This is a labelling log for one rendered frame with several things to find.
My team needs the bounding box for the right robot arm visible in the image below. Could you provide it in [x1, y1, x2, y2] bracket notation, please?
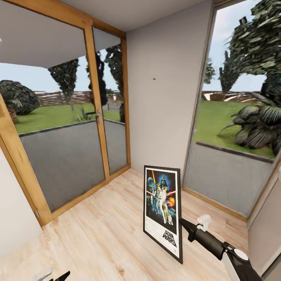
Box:
[178, 215, 262, 281]

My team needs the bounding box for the poster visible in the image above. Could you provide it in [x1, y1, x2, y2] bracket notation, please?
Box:
[143, 165, 183, 264]

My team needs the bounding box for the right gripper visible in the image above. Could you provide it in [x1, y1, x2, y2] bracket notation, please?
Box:
[178, 218, 215, 251]

